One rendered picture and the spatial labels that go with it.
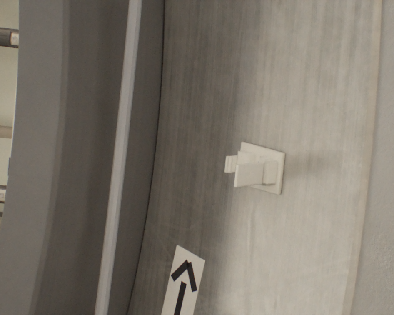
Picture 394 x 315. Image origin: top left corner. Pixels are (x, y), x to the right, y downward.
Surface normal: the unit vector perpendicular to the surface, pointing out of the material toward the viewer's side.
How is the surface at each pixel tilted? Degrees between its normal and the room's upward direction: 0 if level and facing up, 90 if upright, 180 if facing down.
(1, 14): 90
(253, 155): 91
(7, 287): 90
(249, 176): 91
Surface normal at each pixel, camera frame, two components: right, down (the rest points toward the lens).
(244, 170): 0.76, 0.19
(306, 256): -0.72, 0.04
